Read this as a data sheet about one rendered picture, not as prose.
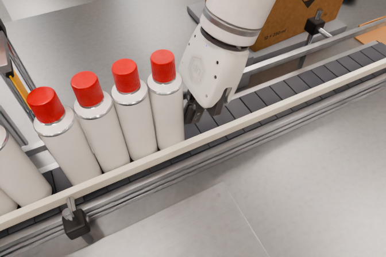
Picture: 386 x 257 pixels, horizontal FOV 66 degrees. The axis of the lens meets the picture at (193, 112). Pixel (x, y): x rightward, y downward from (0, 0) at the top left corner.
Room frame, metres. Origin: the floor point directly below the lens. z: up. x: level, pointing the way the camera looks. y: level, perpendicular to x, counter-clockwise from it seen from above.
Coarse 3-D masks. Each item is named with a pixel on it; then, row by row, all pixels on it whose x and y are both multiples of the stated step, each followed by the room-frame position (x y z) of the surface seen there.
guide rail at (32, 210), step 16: (384, 64) 0.50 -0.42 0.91; (336, 80) 0.44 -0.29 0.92; (352, 80) 0.46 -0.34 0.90; (304, 96) 0.40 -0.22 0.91; (256, 112) 0.36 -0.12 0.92; (272, 112) 0.37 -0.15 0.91; (224, 128) 0.32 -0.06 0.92; (240, 128) 0.33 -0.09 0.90; (176, 144) 0.29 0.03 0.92; (192, 144) 0.29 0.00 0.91; (144, 160) 0.26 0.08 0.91; (160, 160) 0.26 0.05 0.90; (112, 176) 0.23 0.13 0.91; (128, 176) 0.24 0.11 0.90; (64, 192) 0.20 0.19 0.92; (80, 192) 0.20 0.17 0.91; (32, 208) 0.17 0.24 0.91; (48, 208) 0.18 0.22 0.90; (0, 224) 0.15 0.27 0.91
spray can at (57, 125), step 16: (32, 96) 0.24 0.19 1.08; (48, 96) 0.24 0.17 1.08; (48, 112) 0.23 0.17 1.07; (64, 112) 0.25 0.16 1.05; (48, 128) 0.22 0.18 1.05; (64, 128) 0.23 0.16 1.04; (80, 128) 0.25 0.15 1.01; (48, 144) 0.22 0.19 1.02; (64, 144) 0.22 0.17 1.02; (80, 144) 0.23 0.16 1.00; (64, 160) 0.22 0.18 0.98; (80, 160) 0.22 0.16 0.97; (96, 160) 0.25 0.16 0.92; (80, 176) 0.22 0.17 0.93; (96, 176) 0.23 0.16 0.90
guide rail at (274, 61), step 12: (372, 24) 0.57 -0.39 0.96; (384, 24) 0.58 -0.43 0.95; (336, 36) 0.53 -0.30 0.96; (348, 36) 0.53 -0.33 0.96; (300, 48) 0.49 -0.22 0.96; (312, 48) 0.49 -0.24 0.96; (276, 60) 0.45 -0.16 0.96; (288, 60) 0.46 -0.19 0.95; (252, 72) 0.42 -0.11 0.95; (36, 144) 0.26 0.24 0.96
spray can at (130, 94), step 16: (128, 64) 0.30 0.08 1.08; (128, 80) 0.28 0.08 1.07; (112, 96) 0.28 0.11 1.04; (128, 96) 0.28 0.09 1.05; (144, 96) 0.28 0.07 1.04; (128, 112) 0.27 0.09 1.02; (144, 112) 0.28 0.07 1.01; (128, 128) 0.27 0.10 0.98; (144, 128) 0.27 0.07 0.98; (128, 144) 0.27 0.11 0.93; (144, 144) 0.27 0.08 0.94
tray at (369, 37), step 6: (378, 18) 0.74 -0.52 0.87; (372, 30) 0.73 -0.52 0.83; (378, 30) 0.73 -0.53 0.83; (384, 30) 0.73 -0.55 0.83; (360, 36) 0.71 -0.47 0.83; (366, 36) 0.71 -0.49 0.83; (372, 36) 0.71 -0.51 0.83; (378, 36) 0.71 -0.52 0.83; (384, 36) 0.71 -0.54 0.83; (366, 42) 0.68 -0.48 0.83; (384, 42) 0.68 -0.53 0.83
